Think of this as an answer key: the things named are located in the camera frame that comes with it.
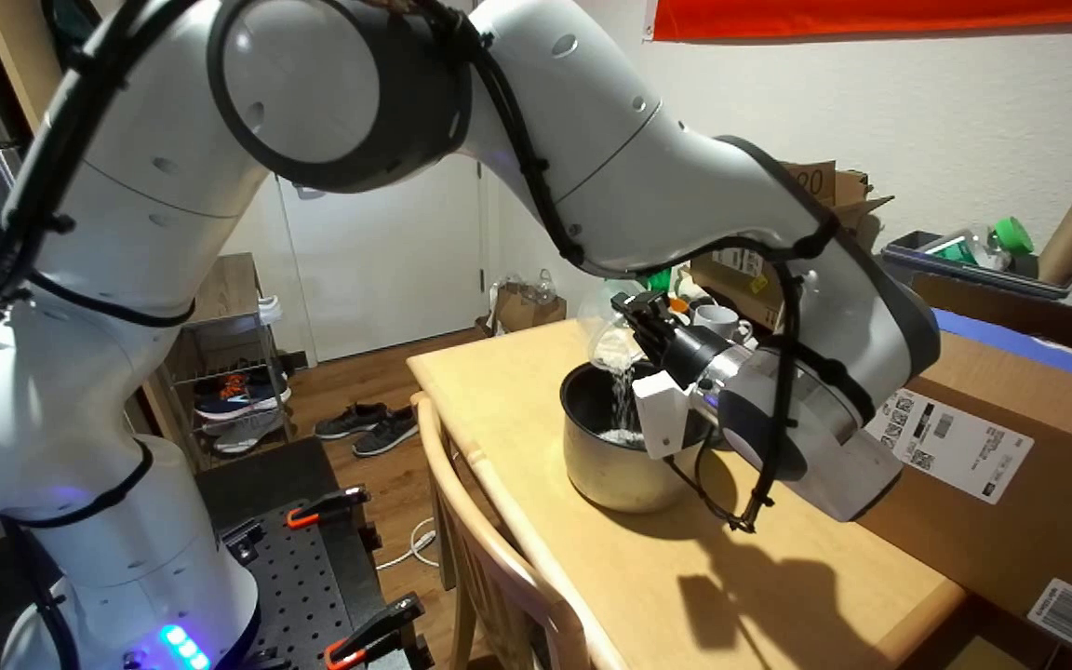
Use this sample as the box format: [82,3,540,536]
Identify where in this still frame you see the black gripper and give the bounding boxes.
[616,293,731,391]

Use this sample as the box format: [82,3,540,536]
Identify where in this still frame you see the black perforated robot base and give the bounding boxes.
[199,440,433,670]

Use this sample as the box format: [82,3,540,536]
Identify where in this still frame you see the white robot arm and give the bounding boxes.
[0,0,937,670]

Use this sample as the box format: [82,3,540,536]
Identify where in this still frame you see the white metal pot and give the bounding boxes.
[559,363,711,514]

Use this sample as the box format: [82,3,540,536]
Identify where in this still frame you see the brown paper bag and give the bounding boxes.
[492,278,565,333]

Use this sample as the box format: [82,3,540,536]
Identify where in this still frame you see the open cardboard box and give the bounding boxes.
[791,161,889,251]

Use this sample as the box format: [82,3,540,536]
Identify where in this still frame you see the wooden table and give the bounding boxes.
[409,319,964,670]

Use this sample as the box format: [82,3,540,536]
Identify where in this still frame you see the dark storage bin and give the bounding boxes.
[878,230,1065,303]

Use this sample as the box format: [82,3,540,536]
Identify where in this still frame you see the white door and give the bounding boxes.
[229,158,483,363]

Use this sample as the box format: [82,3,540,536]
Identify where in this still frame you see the wooden chair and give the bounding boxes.
[415,394,593,670]

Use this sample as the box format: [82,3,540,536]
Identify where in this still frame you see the dark shoe on floor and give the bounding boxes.
[316,402,416,457]

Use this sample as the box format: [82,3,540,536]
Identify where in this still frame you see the large labelled cardboard box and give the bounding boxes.
[860,311,1072,648]

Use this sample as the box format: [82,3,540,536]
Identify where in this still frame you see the wooden shoe shelf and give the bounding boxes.
[147,255,292,471]

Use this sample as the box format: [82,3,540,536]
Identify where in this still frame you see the white floor cable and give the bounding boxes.
[371,514,442,574]

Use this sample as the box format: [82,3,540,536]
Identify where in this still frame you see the red wall banner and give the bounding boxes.
[653,0,1072,40]

